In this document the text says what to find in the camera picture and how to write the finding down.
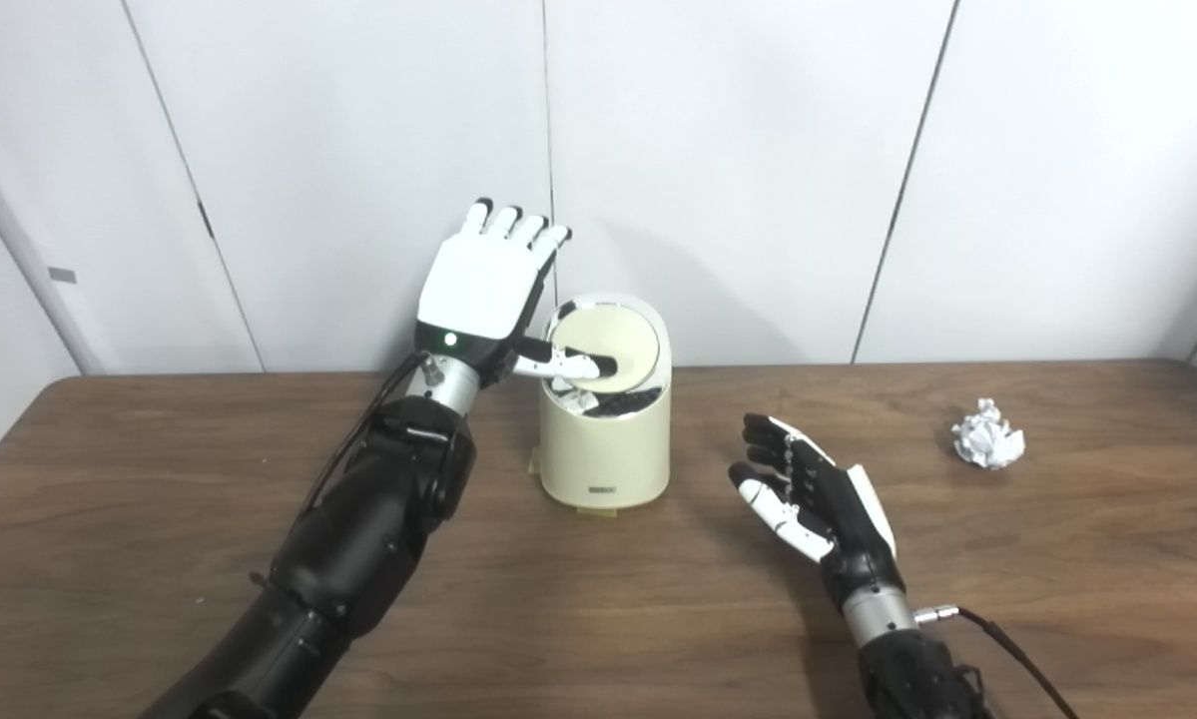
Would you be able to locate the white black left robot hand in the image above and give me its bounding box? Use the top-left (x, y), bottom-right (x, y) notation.
top-left (415, 198), bottom-right (619, 390)

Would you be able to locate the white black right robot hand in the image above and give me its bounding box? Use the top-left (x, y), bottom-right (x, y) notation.
top-left (728, 413), bottom-right (906, 612)

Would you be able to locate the round cream bin lid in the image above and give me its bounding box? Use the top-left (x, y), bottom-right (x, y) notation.
top-left (555, 310), bottom-right (659, 390)

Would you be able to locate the white paper ball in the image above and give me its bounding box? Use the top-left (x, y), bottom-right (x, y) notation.
top-left (951, 397), bottom-right (1026, 470)

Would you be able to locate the cream-colored bin body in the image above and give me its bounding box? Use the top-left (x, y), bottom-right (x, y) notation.
top-left (538, 292), bottom-right (672, 512)

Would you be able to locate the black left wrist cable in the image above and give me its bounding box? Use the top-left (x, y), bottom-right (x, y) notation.
top-left (299, 352), bottom-right (429, 520)

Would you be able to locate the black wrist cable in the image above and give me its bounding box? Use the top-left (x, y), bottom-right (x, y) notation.
top-left (299, 352), bottom-right (429, 520)
top-left (915, 605), bottom-right (1078, 719)

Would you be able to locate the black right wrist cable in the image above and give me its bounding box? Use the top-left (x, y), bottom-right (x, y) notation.
top-left (915, 605), bottom-right (1078, 719)

